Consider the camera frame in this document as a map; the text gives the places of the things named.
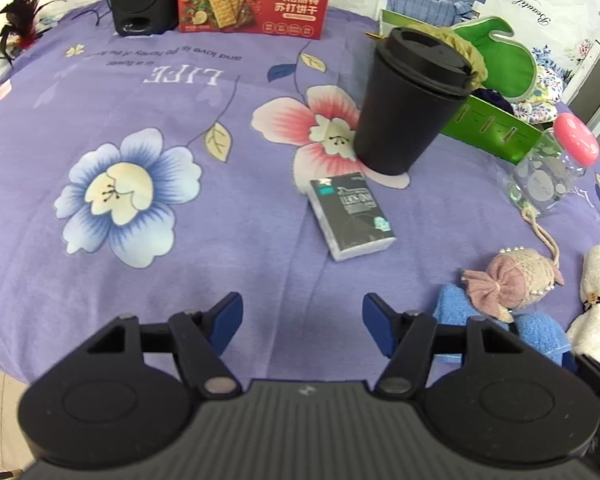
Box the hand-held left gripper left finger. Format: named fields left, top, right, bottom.
left=85, top=292, right=243, bottom=396

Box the green cardboard box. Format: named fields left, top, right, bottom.
left=380, top=9, right=556, bottom=165

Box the purple floral bedsheet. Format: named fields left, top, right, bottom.
left=0, top=0, right=600, bottom=386

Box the floral fabric oven mitt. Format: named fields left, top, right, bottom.
left=510, top=62, right=564, bottom=124

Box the white fluffy cloth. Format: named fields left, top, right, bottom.
left=566, top=244, right=600, bottom=366

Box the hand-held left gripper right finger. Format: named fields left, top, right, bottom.
left=362, top=294, right=548, bottom=396

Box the blue plaid cloth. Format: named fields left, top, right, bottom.
left=387, top=0, right=486, bottom=29

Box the black red feather decoration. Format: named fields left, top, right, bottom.
left=0, top=0, right=68, bottom=68

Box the red cracker box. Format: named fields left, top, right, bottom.
left=176, top=0, right=337, bottom=41

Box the dark tissue pack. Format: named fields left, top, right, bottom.
left=307, top=172, right=397, bottom=262

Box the large floral wall poster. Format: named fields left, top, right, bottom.
left=482, top=0, right=600, bottom=86

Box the green oven mitt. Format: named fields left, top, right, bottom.
left=450, top=15, right=536, bottom=102

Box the black lidded cup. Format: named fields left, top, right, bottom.
left=353, top=26, right=478, bottom=177

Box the blue fluffy cloth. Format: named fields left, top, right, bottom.
left=432, top=282, right=578, bottom=371

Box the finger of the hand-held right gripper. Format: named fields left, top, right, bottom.
left=574, top=352, right=600, bottom=399

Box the glass bottle pink mushroom lid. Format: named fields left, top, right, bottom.
left=507, top=112, right=600, bottom=218

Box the pink bow knitted pouch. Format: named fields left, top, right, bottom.
left=461, top=207, right=565, bottom=323

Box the dark navy cloth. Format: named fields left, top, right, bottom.
left=472, top=87, right=516, bottom=114

